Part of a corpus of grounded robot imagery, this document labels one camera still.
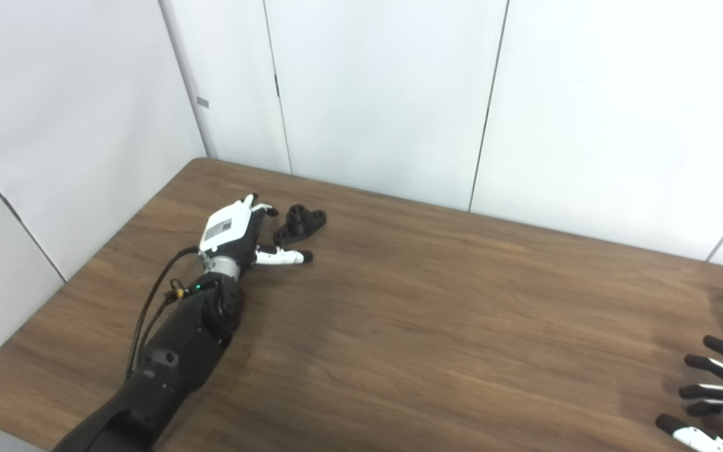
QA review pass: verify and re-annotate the black plastic holder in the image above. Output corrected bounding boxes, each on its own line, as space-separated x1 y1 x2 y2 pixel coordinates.
272 203 328 247

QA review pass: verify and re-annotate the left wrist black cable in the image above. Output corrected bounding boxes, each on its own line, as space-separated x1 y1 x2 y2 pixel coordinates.
124 246 202 377

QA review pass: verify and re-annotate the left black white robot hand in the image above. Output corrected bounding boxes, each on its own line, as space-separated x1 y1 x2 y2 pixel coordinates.
198 193 314 281

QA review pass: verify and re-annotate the thin wire with yellow connector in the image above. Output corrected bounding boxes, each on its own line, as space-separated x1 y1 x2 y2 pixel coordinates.
159 279 219 309

